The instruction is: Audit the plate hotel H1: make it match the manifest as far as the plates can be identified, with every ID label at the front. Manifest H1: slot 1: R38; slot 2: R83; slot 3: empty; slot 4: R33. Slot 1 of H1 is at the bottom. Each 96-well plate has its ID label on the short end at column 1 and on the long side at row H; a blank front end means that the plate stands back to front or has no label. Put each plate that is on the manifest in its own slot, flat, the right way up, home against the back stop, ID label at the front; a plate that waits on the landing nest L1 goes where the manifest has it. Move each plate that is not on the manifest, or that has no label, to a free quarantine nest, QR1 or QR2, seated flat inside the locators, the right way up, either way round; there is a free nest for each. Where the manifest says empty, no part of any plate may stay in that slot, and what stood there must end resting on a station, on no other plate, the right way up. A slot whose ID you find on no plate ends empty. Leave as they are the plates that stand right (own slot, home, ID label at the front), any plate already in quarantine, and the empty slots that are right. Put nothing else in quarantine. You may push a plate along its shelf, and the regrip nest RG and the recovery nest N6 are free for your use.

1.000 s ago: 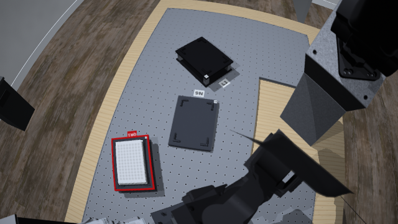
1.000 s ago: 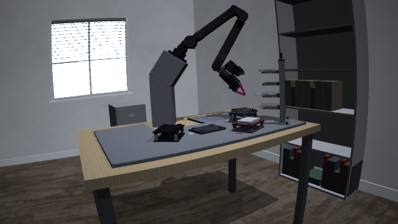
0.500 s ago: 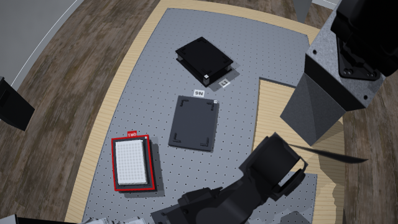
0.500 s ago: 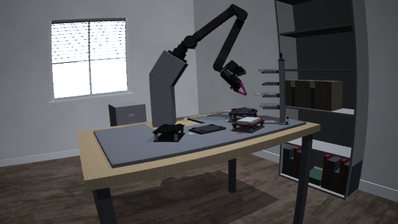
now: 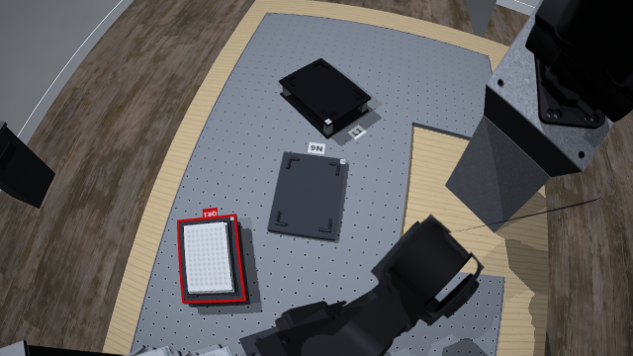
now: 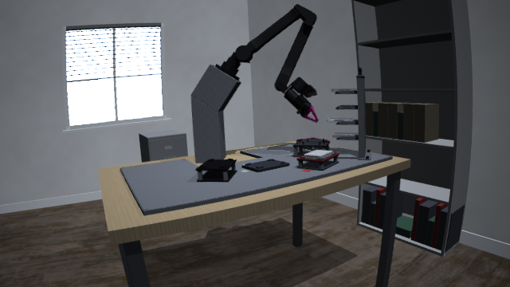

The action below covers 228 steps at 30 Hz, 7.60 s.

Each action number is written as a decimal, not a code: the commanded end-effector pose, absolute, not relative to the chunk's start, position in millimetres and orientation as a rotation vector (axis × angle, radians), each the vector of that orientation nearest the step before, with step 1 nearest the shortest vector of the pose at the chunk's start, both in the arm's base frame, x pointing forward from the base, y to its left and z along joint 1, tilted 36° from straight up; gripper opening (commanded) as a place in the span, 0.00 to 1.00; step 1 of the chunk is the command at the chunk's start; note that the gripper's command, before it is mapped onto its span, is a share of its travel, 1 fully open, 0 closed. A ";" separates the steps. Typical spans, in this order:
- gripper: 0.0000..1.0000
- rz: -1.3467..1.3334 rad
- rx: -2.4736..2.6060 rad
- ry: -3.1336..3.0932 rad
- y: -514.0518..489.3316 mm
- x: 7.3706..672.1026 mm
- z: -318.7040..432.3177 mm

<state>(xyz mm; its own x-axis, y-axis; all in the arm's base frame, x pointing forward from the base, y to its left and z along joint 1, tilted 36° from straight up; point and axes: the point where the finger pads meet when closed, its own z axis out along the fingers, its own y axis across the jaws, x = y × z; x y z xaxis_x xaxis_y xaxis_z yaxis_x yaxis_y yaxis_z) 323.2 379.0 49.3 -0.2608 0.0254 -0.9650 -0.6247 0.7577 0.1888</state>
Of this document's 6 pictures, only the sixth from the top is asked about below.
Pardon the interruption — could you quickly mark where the white well plate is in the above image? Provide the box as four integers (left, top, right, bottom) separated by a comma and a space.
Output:
303, 150, 334, 159

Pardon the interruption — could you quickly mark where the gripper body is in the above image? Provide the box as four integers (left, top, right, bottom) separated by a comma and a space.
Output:
292, 98, 311, 116

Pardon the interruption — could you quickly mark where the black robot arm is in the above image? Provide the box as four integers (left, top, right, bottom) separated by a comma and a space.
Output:
215, 4, 317, 107

